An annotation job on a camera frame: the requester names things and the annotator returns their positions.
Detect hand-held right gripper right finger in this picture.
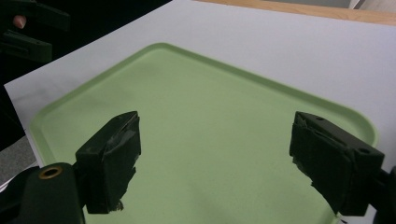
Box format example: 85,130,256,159
289,111,386,217

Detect green plastic tray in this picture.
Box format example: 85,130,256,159
30,42,380,224

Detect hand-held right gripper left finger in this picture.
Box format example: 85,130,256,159
73,110,142,215

